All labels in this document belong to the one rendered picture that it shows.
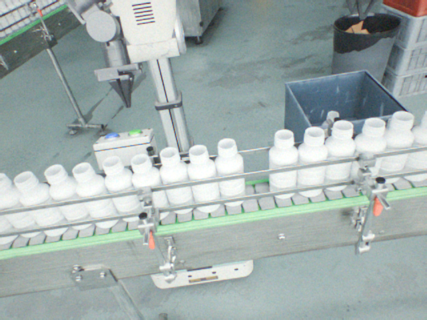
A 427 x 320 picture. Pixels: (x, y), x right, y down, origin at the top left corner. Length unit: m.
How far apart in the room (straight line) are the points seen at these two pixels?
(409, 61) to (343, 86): 1.64
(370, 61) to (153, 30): 1.91
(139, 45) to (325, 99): 0.75
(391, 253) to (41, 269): 1.63
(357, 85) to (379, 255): 0.94
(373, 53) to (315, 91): 1.38
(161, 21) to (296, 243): 0.78
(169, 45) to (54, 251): 0.72
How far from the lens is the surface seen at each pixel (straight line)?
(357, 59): 2.70
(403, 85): 3.10
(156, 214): 0.70
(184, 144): 1.39
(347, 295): 1.79
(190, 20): 4.32
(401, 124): 0.74
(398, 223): 0.91
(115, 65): 0.78
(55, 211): 0.78
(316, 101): 1.39
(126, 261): 0.84
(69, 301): 1.99
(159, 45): 1.15
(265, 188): 0.78
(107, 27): 0.72
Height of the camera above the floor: 1.56
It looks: 40 degrees down
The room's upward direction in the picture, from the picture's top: 10 degrees counter-clockwise
